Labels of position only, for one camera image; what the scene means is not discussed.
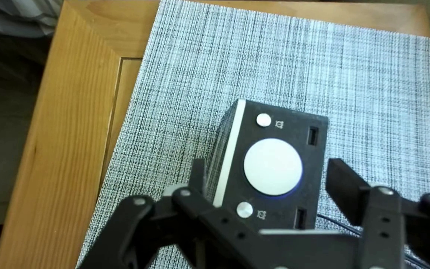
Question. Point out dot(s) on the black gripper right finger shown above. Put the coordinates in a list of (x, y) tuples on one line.
[(390, 223)]

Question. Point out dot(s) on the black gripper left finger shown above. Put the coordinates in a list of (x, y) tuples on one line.
[(139, 227)]

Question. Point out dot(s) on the black cube device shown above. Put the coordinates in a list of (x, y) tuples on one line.
[(266, 165)]

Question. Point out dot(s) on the grey woven placemat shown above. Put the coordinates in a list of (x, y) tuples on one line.
[(373, 87)]

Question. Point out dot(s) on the wooden side table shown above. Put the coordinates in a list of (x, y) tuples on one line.
[(86, 82)]

